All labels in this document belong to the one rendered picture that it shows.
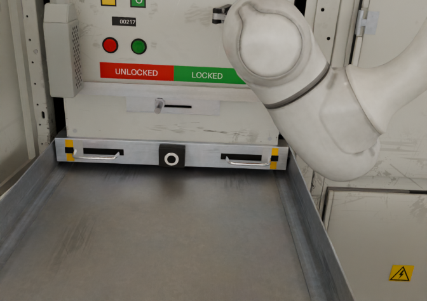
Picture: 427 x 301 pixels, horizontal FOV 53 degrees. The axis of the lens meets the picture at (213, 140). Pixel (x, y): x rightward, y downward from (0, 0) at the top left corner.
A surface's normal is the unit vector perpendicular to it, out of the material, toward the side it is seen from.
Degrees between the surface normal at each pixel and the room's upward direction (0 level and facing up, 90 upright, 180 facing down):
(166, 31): 90
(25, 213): 0
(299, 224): 0
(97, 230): 0
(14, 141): 90
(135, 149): 90
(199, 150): 90
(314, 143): 107
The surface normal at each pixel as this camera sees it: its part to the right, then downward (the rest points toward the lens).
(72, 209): 0.05, -0.92
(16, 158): 0.99, 0.08
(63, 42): 0.01, 0.39
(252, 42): -0.31, 0.28
